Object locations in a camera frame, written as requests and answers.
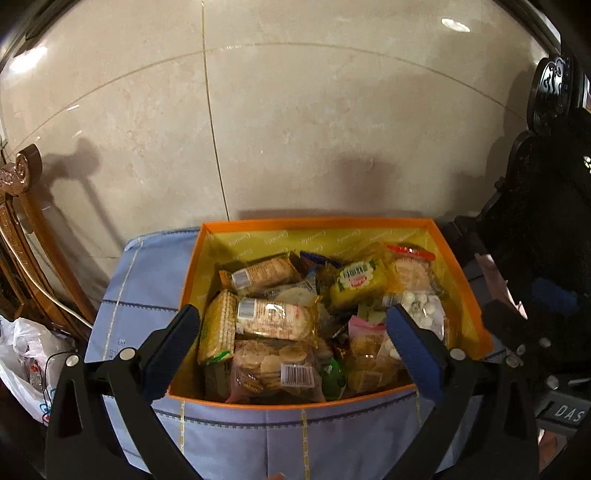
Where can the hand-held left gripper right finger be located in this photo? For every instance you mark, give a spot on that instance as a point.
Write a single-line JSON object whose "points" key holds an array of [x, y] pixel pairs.
{"points": [[415, 355]]}

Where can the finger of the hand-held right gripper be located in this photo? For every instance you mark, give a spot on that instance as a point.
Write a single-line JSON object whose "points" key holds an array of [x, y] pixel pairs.
{"points": [[505, 327]]}

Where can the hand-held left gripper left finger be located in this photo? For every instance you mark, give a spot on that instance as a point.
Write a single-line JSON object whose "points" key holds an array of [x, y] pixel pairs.
{"points": [[173, 350]]}

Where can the orange cardboard box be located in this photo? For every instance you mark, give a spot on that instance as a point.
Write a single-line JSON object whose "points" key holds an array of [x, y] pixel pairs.
{"points": [[194, 286]]}

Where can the round cracker packet with barcode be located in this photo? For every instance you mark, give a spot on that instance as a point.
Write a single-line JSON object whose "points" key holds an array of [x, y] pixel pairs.
{"points": [[272, 318]]}

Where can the white candy ball packet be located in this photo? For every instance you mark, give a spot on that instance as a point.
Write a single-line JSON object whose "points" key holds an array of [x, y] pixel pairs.
{"points": [[422, 314]]}

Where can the pink label chips packet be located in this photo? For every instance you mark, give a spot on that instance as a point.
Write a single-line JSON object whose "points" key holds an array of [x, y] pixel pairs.
{"points": [[369, 355]]}

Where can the square cracker yellow packet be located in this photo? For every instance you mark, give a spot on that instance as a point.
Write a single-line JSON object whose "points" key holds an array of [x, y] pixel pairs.
{"points": [[217, 327]]}

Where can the light blue tablecloth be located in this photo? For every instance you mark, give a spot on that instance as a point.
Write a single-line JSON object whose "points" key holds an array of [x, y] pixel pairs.
{"points": [[147, 277]]}

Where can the red-topped cracker packet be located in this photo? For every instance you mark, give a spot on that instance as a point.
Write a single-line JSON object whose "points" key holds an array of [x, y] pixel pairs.
{"points": [[411, 272]]}

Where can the small green snack packet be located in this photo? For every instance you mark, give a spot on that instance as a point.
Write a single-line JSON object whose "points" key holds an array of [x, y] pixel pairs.
{"points": [[334, 376]]}

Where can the yellow packet with red label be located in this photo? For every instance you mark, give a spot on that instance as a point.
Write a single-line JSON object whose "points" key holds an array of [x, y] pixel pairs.
{"points": [[358, 281]]}

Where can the rectangular cracker clear packet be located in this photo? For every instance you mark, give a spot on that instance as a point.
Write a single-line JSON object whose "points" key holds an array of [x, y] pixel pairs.
{"points": [[263, 274]]}

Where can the clear round cracker packet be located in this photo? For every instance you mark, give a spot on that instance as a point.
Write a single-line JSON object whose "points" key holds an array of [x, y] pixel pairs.
{"points": [[295, 294]]}

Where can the dark blue snack packet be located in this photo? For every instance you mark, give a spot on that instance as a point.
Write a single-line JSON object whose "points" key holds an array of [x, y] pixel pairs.
{"points": [[314, 261]]}

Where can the white plastic bag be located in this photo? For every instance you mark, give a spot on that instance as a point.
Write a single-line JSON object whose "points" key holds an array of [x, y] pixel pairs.
{"points": [[23, 364]]}

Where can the carved wooden chair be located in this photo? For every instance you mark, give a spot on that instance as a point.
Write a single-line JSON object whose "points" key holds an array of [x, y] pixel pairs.
{"points": [[27, 230]]}

